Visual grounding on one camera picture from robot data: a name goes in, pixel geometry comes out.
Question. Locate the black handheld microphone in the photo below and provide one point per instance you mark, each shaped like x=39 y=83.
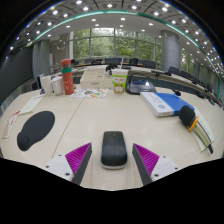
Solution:
x=186 y=115

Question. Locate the white lidded mug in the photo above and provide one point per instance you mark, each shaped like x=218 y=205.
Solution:
x=57 y=86

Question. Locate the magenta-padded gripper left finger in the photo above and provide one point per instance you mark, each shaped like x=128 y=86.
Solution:
x=77 y=159

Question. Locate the black conference microphone unit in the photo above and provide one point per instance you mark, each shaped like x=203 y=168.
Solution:
x=140 y=86

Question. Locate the printed paper drink cup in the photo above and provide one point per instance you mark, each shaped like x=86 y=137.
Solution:
x=119 y=82

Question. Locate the white cardboard box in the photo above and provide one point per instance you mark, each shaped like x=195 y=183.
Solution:
x=95 y=80

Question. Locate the blue and white book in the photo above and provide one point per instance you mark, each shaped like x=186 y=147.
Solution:
x=166 y=104

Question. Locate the red bottle with green band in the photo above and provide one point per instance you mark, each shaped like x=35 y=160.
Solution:
x=68 y=81

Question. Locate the black computer mouse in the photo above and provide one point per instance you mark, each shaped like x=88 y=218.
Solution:
x=114 y=150

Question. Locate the colourful printed leaflet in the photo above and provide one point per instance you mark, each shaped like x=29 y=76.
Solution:
x=90 y=93

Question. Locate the stack of white paper cups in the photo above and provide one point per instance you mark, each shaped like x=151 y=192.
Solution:
x=46 y=86

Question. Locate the group of ceiling lights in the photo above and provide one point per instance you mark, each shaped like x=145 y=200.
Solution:
x=109 y=5

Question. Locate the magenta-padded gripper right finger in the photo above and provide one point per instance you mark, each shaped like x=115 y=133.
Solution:
x=147 y=160

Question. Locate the white printed document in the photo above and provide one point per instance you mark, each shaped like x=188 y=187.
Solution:
x=30 y=105

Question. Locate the group of dark office chairs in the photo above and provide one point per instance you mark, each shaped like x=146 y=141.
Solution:
x=149 y=64

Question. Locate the long curved conference table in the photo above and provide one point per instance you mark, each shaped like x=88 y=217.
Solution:
x=166 y=80

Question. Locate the black mouse pad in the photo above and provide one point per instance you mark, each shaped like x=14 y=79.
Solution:
x=36 y=129

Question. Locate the red and white fan leaflet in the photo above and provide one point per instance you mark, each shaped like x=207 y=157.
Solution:
x=10 y=125

